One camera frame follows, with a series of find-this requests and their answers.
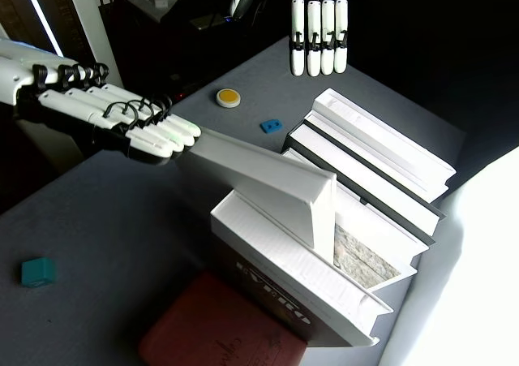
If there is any white hardcover book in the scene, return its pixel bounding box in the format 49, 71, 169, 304
178, 128, 338, 261

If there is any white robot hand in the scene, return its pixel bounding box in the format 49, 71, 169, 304
0, 39, 203, 167
229, 0, 353, 77

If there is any grey table cloth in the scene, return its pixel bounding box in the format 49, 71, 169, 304
0, 37, 467, 366

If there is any dark cover book white lettering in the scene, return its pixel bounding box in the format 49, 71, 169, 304
209, 189, 394, 349

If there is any thick white book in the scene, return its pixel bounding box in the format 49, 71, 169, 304
311, 88, 457, 189

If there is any yellow disc with white rim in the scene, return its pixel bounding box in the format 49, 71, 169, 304
215, 88, 243, 109

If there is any red flat notebook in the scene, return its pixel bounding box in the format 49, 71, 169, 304
136, 269, 309, 366

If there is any white light strip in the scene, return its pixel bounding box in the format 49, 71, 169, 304
19, 0, 65, 58

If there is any teal cube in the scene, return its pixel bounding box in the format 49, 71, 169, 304
20, 256, 57, 289

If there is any small blue block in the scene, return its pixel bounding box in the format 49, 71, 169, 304
259, 118, 284, 135

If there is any book with black cover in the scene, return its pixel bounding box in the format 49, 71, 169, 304
282, 122, 448, 239

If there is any white frame post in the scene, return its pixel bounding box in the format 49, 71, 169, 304
63, 0, 123, 88

